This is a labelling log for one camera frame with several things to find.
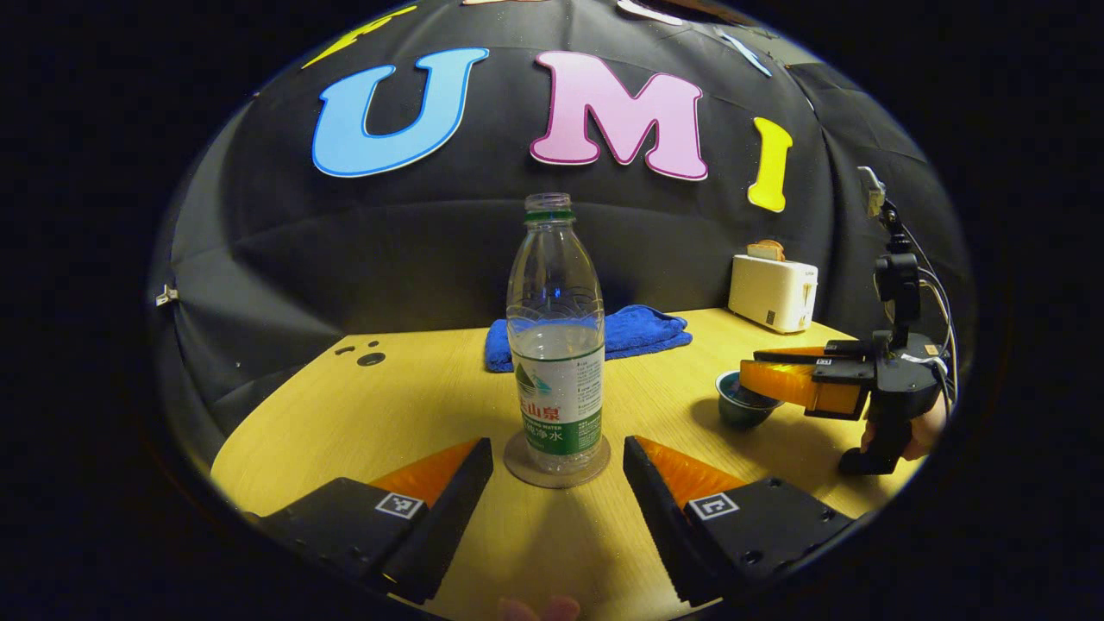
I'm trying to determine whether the dark teal teacup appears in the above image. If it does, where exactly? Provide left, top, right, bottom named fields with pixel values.
left=716, top=370, right=786, bottom=430

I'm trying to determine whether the clear plastic water bottle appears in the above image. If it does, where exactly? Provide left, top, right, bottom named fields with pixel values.
left=505, top=192, right=606, bottom=474

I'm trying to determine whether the white toaster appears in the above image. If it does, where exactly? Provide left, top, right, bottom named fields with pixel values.
left=727, top=254, right=819, bottom=334

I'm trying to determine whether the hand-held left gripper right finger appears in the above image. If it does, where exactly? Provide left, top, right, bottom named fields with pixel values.
left=623, top=436, right=863, bottom=609

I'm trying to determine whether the blue folded towel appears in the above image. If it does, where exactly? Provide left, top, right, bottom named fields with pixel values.
left=483, top=304, right=693, bottom=373

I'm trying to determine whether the black backdrop cloth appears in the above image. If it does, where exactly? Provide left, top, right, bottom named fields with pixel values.
left=147, top=0, right=975, bottom=484

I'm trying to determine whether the round brown coaster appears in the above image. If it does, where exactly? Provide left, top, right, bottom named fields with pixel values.
left=503, top=430, right=612, bottom=490

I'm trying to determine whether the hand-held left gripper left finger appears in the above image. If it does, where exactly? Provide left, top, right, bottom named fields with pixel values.
left=246, top=437, right=495, bottom=605

